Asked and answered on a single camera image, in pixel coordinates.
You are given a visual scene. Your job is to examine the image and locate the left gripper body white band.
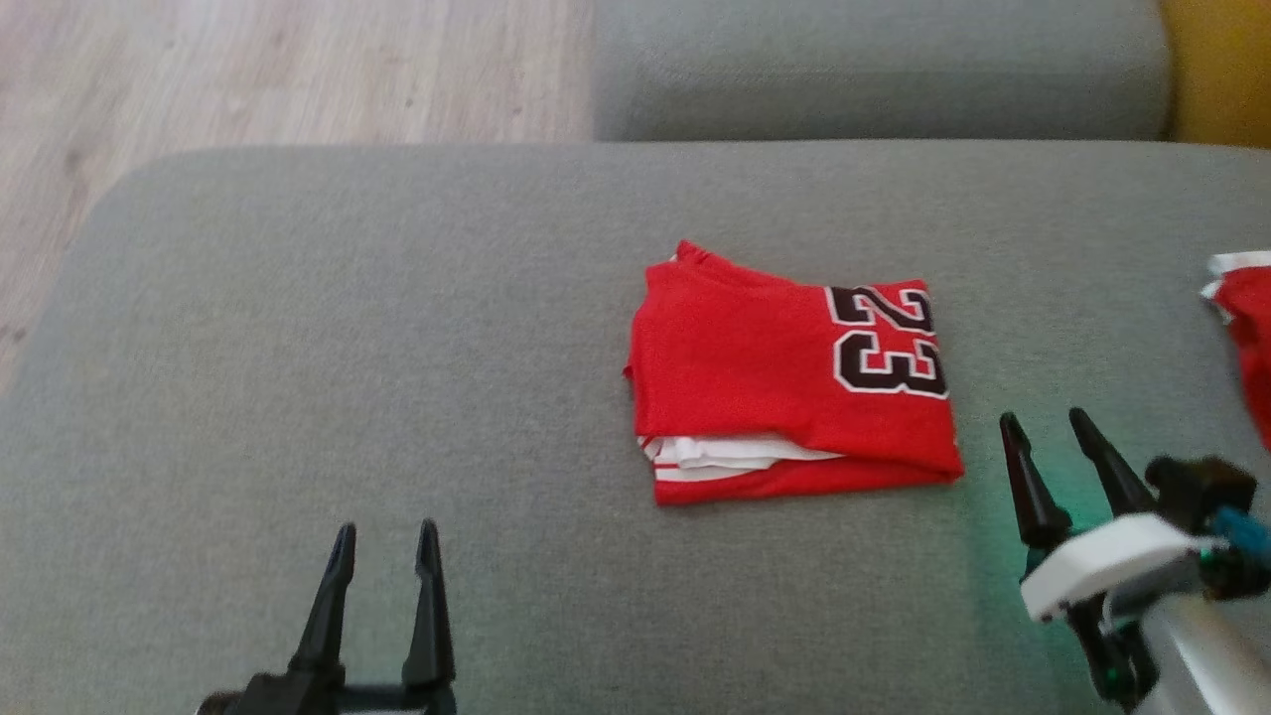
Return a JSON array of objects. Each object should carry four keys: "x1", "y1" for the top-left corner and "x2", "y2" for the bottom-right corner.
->
[{"x1": 197, "y1": 673, "x2": 460, "y2": 715}]

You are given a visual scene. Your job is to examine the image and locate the grey sofa side cushion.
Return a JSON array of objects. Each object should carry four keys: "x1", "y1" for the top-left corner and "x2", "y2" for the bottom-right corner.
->
[{"x1": 593, "y1": 0, "x2": 1174, "y2": 143}]

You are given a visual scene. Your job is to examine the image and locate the right arm blue-plug cable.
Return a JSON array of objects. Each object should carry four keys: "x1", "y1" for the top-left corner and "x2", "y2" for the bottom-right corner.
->
[{"x1": 1201, "y1": 504, "x2": 1271, "y2": 602}]

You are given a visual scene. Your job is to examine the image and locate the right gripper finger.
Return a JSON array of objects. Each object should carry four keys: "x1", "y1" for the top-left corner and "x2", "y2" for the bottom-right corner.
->
[
  {"x1": 1000, "y1": 412, "x2": 1074, "y2": 552},
  {"x1": 1068, "y1": 407, "x2": 1159, "y2": 519}
]

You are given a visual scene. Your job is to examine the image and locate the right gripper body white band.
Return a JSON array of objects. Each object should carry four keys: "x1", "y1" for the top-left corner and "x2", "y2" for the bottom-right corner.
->
[{"x1": 1021, "y1": 513, "x2": 1202, "y2": 711}]

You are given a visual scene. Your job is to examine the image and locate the grey sofa seat cushion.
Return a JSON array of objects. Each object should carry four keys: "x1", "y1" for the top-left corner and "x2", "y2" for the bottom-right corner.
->
[{"x1": 0, "y1": 139, "x2": 1271, "y2": 715}]

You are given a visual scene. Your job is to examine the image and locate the red shorts white waistband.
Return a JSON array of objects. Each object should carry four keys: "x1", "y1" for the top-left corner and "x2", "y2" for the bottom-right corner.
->
[{"x1": 1200, "y1": 250, "x2": 1271, "y2": 450}]

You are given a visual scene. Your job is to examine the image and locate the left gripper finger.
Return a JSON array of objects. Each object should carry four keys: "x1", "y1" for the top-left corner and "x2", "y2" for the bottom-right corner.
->
[
  {"x1": 288, "y1": 523, "x2": 357, "y2": 688},
  {"x1": 402, "y1": 518, "x2": 457, "y2": 691}
]

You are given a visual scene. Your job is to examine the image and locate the yellow cushion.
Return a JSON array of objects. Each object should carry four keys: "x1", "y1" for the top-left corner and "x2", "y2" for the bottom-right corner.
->
[{"x1": 1159, "y1": 0, "x2": 1271, "y2": 150}]

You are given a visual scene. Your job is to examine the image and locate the red white basketball jersey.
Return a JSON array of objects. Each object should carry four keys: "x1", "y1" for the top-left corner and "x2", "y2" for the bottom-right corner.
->
[{"x1": 623, "y1": 239, "x2": 966, "y2": 507}]

